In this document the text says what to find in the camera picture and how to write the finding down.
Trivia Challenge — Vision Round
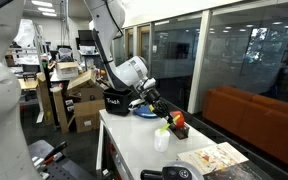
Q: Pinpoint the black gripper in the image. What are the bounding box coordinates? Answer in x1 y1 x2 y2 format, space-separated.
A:
142 87 178 127

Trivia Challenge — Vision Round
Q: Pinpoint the yellow marker pen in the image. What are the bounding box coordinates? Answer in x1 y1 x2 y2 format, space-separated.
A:
159 114 182 135

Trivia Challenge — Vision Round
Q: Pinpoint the white mug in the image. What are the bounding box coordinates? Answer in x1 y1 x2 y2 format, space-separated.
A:
153 128 171 154

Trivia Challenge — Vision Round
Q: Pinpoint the red tape in black dispenser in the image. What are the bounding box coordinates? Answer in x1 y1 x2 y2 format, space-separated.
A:
166 110 190 140

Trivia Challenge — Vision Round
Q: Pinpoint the blue round plate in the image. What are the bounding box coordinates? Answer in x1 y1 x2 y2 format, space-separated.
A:
132 103 160 120

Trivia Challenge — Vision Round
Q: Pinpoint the black trash bin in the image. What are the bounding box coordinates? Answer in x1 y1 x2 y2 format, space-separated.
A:
102 86 134 117

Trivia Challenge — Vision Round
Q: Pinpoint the labelled brown cardboard box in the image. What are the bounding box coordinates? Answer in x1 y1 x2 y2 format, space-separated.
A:
72 98 107 134

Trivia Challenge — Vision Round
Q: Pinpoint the small brown cardboard box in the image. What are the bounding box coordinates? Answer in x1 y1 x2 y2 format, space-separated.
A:
78 86 105 103

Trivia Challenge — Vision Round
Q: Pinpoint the wooden glass door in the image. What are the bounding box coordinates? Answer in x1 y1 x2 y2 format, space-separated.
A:
124 27 134 62
137 24 152 68

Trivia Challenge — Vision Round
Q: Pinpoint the orange sofa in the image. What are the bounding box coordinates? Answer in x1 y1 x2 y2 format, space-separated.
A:
201 85 288 170

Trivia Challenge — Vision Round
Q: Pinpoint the cardboard box with open flap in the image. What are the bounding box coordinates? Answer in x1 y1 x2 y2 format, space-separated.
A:
66 68 99 92

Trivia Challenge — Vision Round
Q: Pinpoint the white storage tub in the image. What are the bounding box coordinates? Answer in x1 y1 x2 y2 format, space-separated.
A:
79 45 97 56

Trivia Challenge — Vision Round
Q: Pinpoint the upright cardboard panel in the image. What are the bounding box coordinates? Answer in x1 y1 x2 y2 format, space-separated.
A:
50 86 75 135

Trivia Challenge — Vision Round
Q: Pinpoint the black perforated board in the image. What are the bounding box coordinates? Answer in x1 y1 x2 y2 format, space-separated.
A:
27 139 95 180

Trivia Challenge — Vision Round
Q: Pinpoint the black computer monitor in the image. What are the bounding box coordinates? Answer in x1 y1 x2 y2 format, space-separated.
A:
77 29 102 51

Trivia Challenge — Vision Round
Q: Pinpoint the black and red clamp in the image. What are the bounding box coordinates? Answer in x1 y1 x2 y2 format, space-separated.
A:
31 140 69 168

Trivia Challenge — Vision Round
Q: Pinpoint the clear plastic bag bundle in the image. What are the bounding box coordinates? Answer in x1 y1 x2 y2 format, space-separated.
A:
56 47 75 63

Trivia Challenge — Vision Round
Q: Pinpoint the tall cardboard box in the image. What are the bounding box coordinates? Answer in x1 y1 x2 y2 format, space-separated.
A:
36 72 56 127

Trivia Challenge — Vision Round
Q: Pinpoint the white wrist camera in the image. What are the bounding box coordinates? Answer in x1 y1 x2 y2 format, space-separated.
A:
128 97 148 111

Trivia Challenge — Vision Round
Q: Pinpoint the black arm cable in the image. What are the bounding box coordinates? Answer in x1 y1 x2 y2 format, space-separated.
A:
90 0 129 92

